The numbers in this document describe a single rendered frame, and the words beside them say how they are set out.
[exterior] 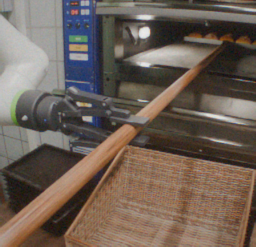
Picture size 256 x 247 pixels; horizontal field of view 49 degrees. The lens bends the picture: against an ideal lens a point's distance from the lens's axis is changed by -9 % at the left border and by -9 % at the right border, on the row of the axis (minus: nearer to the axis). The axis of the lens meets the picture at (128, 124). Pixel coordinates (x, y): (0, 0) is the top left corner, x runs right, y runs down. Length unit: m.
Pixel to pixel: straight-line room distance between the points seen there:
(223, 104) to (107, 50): 0.49
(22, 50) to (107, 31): 0.51
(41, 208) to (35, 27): 1.13
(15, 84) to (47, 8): 0.68
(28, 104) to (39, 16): 0.78
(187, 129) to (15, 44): 0.70
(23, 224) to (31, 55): 0.51
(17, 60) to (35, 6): 0.67
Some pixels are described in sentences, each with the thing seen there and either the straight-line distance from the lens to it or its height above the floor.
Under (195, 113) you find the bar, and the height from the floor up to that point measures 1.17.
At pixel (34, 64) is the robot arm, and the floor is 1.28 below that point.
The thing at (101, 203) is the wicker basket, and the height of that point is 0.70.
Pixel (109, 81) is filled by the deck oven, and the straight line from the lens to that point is 1.24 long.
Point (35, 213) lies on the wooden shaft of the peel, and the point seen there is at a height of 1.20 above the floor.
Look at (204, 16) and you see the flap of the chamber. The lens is 0.92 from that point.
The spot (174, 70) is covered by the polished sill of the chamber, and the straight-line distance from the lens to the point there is 1.12.
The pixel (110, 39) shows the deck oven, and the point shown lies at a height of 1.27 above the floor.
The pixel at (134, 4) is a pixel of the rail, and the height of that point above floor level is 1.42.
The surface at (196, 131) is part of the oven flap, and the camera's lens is 1.15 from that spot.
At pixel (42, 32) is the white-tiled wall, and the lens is 1.40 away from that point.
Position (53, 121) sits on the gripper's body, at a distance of 0.65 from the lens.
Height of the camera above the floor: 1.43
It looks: 23 degrees down
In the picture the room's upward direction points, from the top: straight up
